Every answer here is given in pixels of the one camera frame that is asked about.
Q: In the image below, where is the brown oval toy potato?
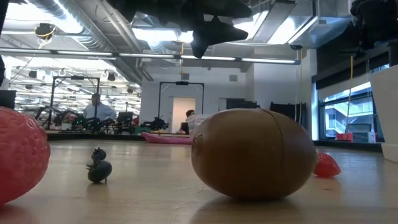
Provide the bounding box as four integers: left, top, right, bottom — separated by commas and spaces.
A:
190, 108, 317, 200

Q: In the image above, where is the purple folded cloth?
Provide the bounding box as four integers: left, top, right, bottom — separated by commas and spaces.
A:
141, 131, 193, 146

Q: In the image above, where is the large red toy strawberry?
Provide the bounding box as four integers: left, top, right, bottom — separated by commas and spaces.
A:
0, 106, 51, 206

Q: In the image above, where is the hanging yellow cable reel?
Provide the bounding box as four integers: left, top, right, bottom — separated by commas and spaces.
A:
34, 23, 57, 40

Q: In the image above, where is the clear plastic tupperware container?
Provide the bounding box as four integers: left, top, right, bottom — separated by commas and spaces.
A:
185, 114, 212, 138

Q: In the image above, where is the black gantry frame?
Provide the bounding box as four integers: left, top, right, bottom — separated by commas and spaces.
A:
157, 81, 205, 133
49, 75, 101, 130

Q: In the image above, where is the small red toy strawberry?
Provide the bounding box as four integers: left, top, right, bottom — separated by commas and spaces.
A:
313, 152, 342, 178

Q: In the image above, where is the yellow hanging cord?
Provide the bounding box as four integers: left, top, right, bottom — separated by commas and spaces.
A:
297, 49, 303, 125
345, 55, 354, 125

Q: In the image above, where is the white panel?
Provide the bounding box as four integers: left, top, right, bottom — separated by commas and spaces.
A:
370, 63, 398, 164

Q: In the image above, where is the black computer monitor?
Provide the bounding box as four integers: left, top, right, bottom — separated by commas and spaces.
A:
0, 90, 17, 110
117, 111, 134, 125

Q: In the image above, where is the long LED light bar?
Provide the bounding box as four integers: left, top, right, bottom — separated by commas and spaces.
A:
0, 47, 302, 65

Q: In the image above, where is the person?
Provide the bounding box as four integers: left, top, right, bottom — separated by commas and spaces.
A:
180, 109, 196, 134
83, 93, 118, 122

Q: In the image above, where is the dark toy berry with stem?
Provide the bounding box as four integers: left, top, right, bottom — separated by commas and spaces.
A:
86, 147, 113, 184

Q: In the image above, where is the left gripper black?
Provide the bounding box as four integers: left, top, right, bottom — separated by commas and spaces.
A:
108, 0, 252, 59

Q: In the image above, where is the black background equipment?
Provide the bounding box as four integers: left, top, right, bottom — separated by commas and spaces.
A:
269, 101, 308, 131

